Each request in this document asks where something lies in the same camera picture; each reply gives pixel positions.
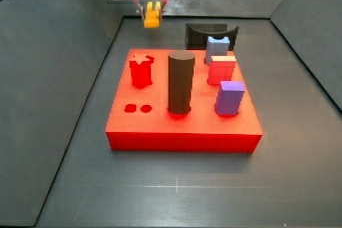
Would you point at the yellow forked square-circle object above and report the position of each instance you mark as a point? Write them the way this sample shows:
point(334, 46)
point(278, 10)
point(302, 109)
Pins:
point(153, 15)

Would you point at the red square peg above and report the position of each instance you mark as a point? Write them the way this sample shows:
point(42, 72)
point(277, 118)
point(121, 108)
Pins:
point(221, 69)

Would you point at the red fixture base block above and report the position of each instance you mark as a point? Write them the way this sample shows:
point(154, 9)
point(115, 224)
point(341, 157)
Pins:
point(142, 125)

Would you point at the black curved cradle stand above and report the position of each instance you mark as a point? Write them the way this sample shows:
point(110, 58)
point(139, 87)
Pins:
point(198, 32)

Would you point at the red star peg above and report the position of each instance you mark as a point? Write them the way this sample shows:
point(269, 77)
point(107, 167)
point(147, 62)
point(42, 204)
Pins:
point(141, 63)

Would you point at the dark brown cylinder peg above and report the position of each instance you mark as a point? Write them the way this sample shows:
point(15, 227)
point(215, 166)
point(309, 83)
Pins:
point(181, 73)

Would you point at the light blue notched peg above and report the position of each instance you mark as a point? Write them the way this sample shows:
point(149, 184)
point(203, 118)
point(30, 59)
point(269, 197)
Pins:
point(217, 48)

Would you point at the purple hexagonal peg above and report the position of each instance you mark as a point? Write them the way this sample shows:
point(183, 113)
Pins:
point(230, 95)

